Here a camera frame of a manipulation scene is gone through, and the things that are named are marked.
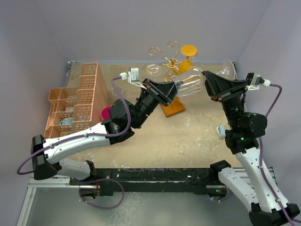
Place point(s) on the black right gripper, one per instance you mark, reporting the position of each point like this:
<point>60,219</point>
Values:
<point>221,89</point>

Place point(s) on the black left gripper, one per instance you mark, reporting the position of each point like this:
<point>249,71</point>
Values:
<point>163,92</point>

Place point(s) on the clear wine glass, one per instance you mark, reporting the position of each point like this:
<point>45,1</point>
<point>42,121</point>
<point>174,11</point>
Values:
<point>189,83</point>
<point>154,70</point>

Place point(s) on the yellow plastic goblet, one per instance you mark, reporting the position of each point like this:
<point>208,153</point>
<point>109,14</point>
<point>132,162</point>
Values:
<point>190,52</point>

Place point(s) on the magenta plastic goblet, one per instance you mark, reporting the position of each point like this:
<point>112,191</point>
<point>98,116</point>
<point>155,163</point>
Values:
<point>105,113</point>

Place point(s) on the clear champagne flute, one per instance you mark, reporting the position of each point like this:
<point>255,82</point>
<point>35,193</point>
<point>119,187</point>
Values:
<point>117,90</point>
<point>195,69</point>

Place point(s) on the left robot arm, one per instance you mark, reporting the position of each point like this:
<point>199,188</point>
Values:
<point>51,155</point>

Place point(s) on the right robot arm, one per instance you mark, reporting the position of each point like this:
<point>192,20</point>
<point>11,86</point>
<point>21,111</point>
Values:
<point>266,204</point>

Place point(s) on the wooden rack base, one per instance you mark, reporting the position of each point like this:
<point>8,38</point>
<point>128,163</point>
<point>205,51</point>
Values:
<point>174,108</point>

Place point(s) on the small light blue box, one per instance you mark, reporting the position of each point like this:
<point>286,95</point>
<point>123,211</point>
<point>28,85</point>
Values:
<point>221,131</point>

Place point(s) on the peach plastic basket organizer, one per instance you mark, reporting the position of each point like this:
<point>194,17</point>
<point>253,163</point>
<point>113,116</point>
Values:
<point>77,108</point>

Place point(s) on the gold wire wine glass rack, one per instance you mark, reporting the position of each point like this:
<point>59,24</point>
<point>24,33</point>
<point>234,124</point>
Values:
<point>170,62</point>

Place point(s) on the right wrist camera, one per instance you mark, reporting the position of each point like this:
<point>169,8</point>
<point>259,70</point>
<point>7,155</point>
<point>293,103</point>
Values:
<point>254,81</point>

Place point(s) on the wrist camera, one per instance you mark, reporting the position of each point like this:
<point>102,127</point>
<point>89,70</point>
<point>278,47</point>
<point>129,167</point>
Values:
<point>132,77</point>
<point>254,81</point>

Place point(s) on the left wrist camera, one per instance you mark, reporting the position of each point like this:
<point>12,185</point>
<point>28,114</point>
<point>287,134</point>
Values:
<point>132,77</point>

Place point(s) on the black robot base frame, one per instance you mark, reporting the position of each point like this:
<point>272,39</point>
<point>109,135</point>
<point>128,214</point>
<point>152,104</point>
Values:
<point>199,181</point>

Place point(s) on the aluminium rail frame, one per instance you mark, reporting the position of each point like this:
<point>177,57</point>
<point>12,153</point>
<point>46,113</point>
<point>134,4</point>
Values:
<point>31,194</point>

